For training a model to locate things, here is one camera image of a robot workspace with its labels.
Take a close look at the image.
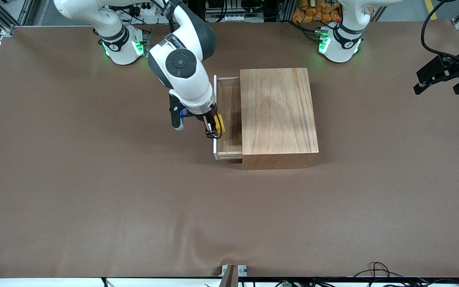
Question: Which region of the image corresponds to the wooden drawer with black handle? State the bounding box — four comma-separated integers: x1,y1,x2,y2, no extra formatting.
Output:
213,75,244,161

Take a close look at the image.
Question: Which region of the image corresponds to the light wooden drawer cabinet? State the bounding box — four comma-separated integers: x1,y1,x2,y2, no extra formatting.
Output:
240,68,320,171

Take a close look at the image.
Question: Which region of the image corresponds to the brown table cover mat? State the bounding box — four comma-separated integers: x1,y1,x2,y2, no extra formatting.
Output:
0,18,459,278

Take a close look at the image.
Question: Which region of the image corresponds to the white power strip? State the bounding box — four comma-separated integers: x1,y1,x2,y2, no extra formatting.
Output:
132,4,166,17

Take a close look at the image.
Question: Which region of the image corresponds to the orange packaged goods pile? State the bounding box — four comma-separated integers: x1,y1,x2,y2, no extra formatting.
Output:
292,0,341,23

